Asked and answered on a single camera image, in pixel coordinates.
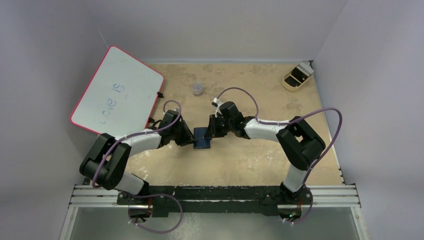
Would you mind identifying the small clear plastic cup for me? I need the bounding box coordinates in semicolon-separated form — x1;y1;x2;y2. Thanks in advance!
192;82;204;97

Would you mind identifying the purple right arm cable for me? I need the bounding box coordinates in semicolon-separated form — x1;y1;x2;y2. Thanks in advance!
213;87;343;227

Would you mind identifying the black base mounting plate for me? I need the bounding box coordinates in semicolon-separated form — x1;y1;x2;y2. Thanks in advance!
117;185;313;221

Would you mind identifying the blue leather card holder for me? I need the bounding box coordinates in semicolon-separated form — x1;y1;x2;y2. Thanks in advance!
193;127;211;150

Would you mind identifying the beige oval card tray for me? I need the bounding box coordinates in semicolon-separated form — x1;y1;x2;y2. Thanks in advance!
281;64;313;92

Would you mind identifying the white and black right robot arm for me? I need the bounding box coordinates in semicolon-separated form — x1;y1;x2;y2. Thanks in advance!
203;98;326;204

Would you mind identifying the pink framed whiteboard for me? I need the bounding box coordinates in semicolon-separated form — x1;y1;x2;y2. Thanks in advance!
70;45;164;137

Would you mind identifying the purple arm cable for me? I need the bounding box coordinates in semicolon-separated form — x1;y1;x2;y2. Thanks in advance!
91;100;184;235
213;87;343;227

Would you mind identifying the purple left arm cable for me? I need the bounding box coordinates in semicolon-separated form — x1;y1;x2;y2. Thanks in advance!
91;100;184;235

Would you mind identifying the aluminium extrusion rail frame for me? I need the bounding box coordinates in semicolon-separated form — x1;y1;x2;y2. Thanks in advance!
59;61;370;240

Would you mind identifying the stack of credit cards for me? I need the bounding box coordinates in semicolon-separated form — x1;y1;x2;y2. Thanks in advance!
291;61;315;84

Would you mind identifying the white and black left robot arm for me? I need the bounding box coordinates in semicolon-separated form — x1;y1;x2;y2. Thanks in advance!
79;110;196;205

